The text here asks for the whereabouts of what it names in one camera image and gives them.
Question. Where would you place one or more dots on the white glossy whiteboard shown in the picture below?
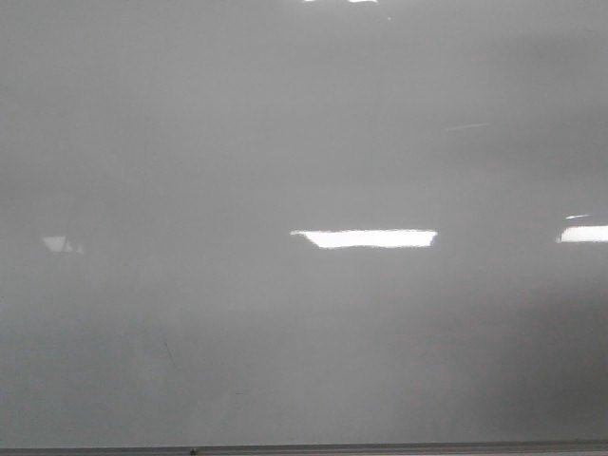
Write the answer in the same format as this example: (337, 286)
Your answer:
(302, 222)

